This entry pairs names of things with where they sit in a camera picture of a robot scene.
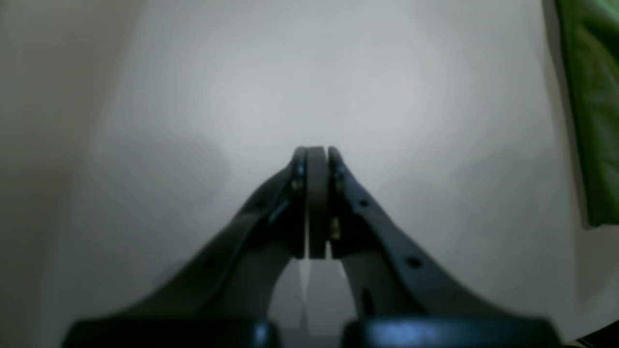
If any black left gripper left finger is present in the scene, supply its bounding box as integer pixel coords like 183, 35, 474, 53
62, 147, 311, 348

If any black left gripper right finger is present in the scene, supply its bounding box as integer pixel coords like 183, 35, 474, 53
327, 147, 562, 348

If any green t-shirt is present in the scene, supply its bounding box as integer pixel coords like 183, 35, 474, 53
555, 0, 619, 226

